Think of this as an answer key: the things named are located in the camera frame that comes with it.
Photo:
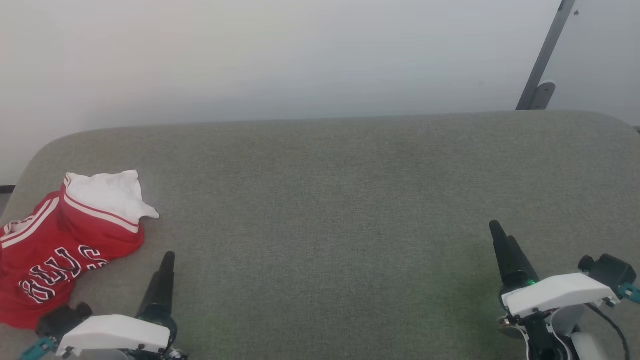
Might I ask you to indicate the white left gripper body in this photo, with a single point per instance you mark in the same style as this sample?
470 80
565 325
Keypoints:
115 332

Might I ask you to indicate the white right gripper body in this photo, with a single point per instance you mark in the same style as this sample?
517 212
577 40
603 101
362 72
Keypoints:
560 292

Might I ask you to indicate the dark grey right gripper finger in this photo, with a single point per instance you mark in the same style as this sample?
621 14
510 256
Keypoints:
500 250
520 260

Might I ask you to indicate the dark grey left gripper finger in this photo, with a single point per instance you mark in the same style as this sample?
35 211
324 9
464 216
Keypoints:
162 285

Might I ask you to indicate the red Bulls jersey shirt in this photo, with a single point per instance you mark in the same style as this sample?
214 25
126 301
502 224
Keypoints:
55 245

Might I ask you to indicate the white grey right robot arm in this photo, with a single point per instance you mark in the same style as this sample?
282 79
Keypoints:
565 335

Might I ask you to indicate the grey-green fabric sofa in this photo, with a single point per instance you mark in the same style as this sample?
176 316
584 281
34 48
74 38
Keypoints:
320 225

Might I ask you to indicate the grey metal slanted pole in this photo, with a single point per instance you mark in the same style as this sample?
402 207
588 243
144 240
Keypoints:
545 52

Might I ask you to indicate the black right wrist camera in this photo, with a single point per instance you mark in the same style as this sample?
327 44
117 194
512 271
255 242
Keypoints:
610 272

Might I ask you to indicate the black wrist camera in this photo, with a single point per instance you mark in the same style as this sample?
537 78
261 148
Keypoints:
62 317
610 272

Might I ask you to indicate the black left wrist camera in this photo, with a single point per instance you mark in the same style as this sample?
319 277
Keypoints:
62 317

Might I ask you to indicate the teal right camera connector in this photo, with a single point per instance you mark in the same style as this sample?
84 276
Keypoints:
630 291

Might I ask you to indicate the teal camera connector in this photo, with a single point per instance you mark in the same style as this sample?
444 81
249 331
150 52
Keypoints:
36 349
630 291

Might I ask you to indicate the teal left camera connector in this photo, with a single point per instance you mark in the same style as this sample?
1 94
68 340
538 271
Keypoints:
36 349

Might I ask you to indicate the grey rounded pole bracket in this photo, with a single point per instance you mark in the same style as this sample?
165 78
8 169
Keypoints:
544 95

